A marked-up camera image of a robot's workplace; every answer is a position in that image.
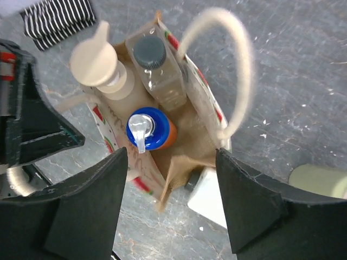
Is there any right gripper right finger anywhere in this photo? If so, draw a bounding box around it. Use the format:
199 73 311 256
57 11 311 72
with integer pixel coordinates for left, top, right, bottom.
216 148 346 259

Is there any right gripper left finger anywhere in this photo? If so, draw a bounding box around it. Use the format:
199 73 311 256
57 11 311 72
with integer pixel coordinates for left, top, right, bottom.
1 148 128 259

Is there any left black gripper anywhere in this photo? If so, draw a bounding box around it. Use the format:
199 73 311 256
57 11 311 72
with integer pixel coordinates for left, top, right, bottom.
1 39 85 172

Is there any white square bottle dark cap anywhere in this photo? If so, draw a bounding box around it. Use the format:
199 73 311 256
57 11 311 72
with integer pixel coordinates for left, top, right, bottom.
184 167 227 229

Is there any blue orange spray bottle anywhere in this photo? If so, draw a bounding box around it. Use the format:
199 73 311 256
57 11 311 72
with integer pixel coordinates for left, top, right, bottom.
126 107 177 153

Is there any black white striped cloth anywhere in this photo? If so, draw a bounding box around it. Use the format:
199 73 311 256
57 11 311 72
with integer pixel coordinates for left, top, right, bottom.
21 0 97 51

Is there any pink beige bottle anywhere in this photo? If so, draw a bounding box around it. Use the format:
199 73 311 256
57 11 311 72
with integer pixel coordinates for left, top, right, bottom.
70 21 156 120

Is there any dark capped bottle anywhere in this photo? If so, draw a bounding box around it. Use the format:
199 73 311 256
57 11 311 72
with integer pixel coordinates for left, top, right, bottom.
125 24 187 111

